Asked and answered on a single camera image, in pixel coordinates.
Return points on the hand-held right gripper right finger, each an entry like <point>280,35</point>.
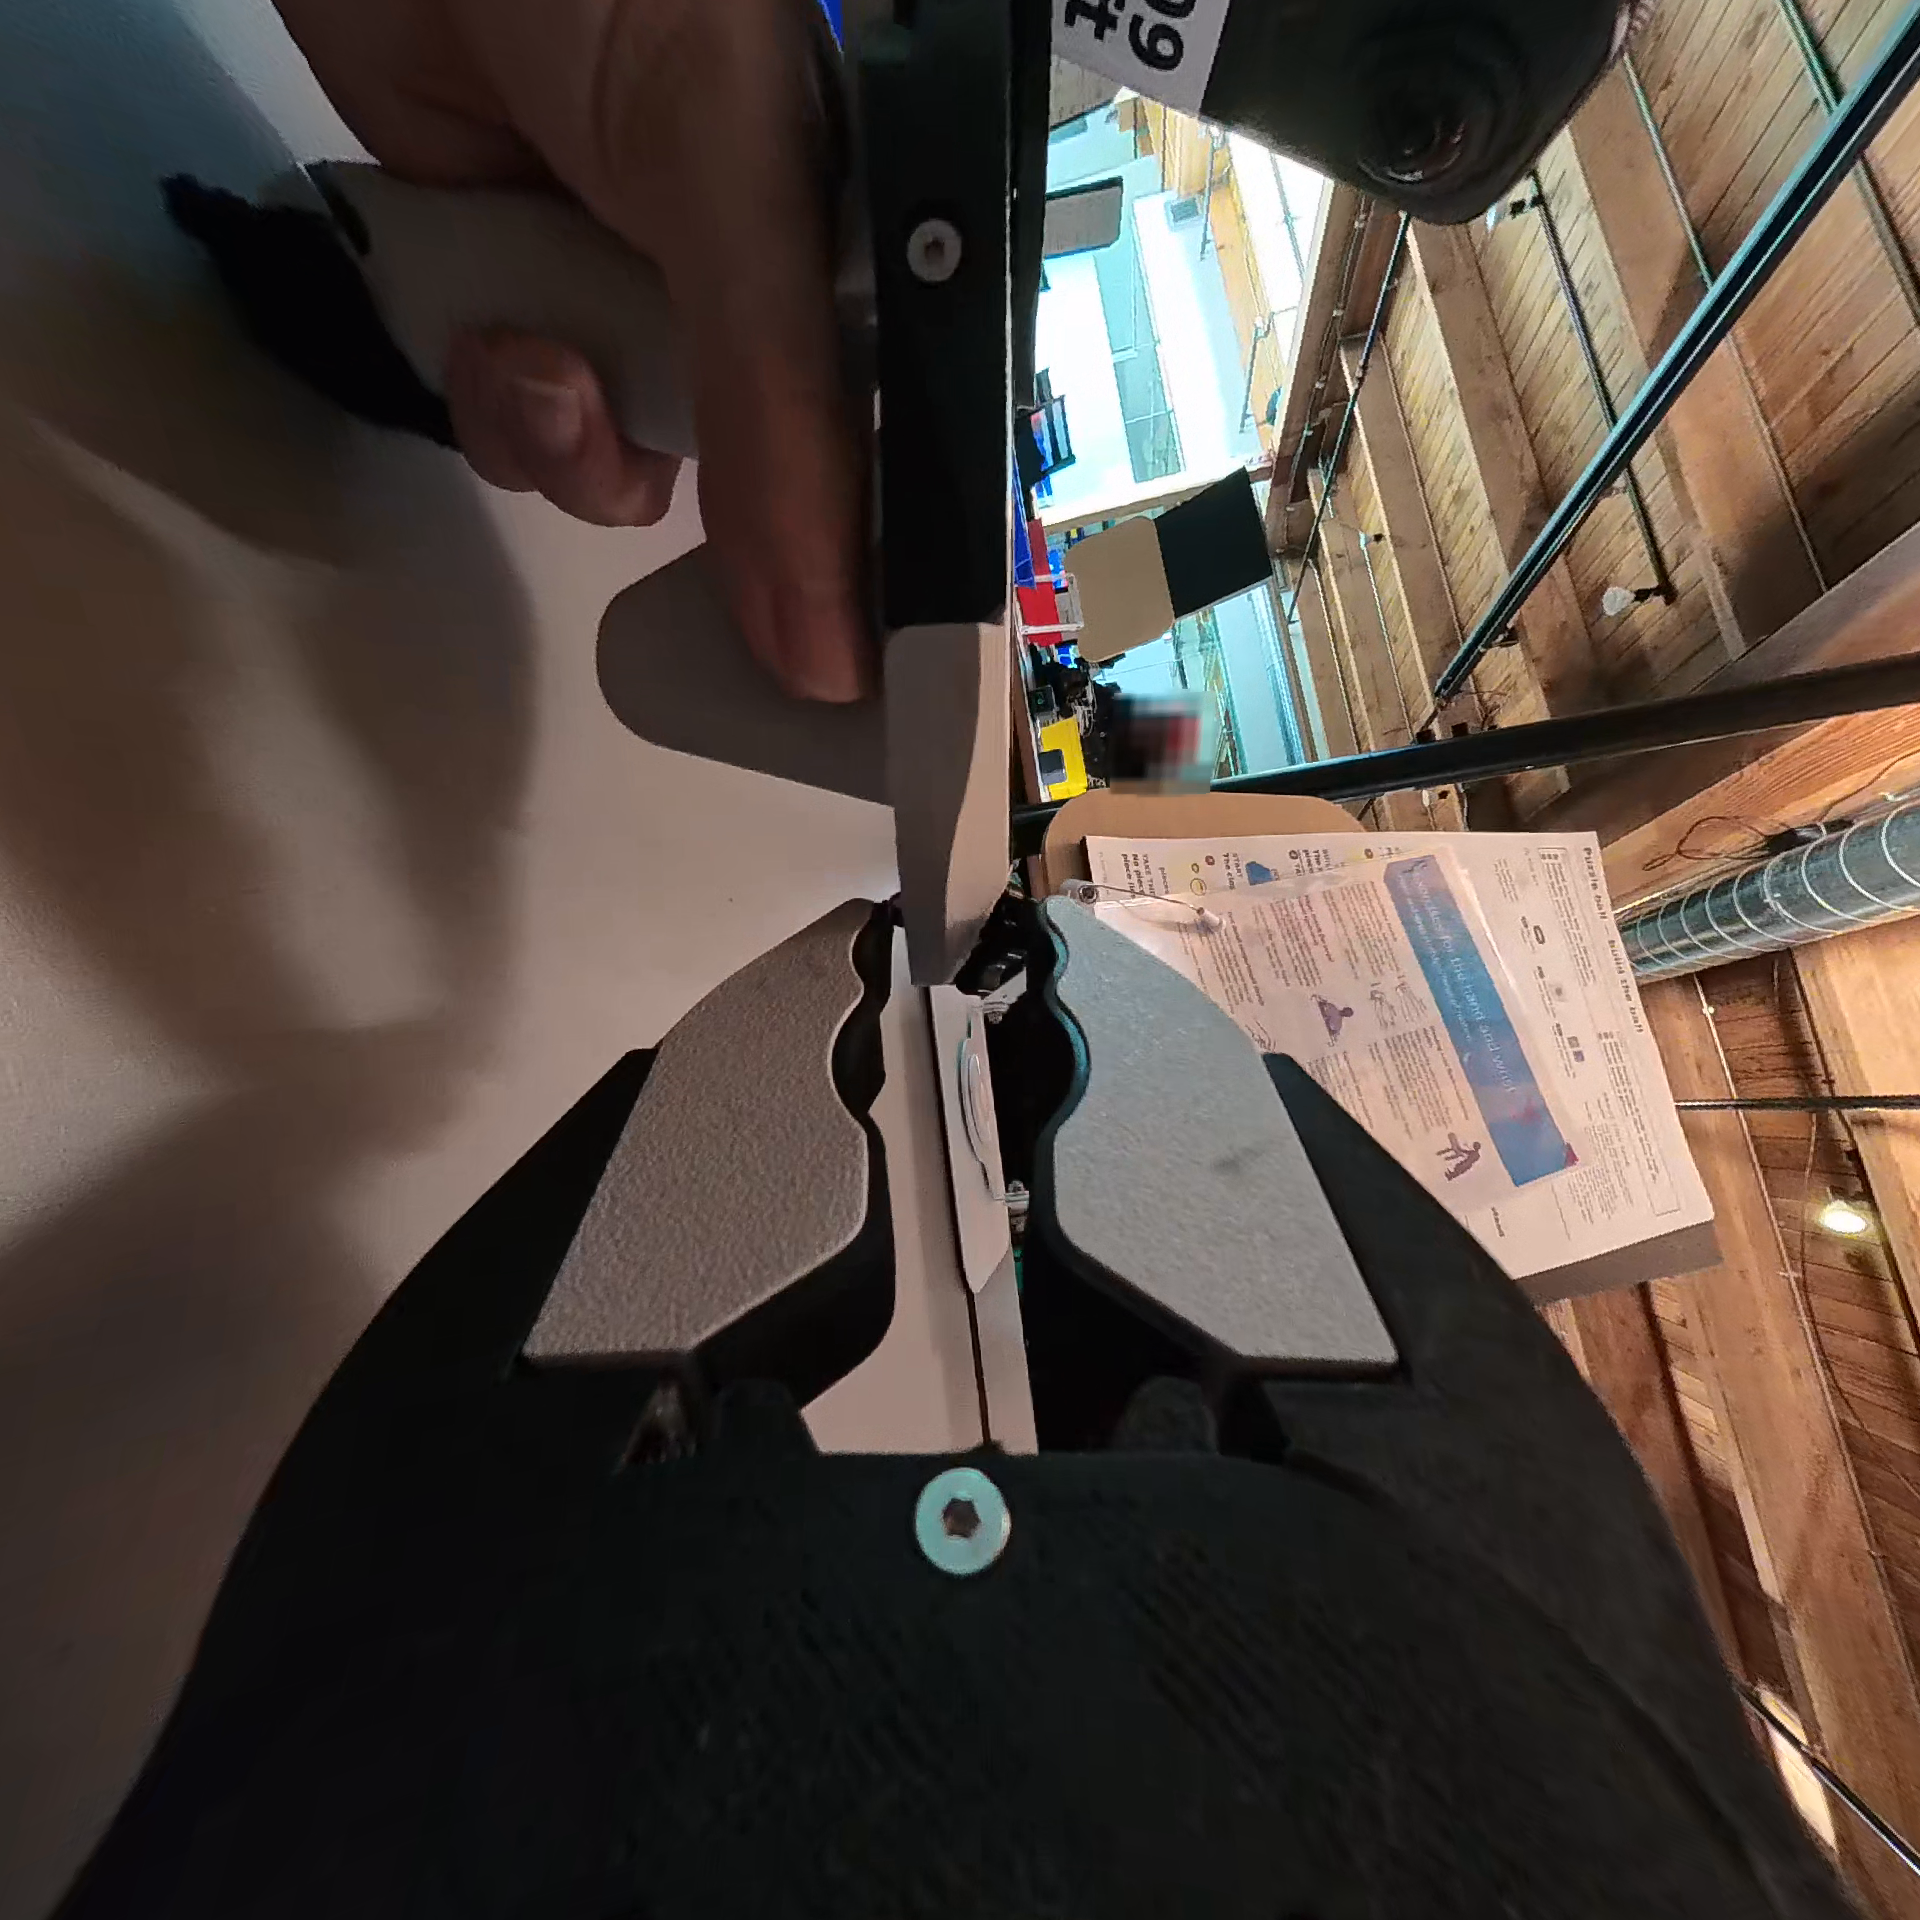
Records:
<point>1201,1187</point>

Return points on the person's left hand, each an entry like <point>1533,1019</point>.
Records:
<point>690,150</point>

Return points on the grey desk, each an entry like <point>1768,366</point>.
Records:
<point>300,900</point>

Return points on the printed instruction sheet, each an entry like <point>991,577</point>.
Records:
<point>1411,1007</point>

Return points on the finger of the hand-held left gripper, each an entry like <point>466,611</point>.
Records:
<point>954,781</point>
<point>707,676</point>

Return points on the metal ventilation duct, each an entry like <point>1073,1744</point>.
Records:
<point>1770,886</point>

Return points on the white printed form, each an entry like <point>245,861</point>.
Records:
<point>1620,1111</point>

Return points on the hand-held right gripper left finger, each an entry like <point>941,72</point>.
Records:
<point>721,1187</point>

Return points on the wooden document stand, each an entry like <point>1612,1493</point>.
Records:
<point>1667,1246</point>

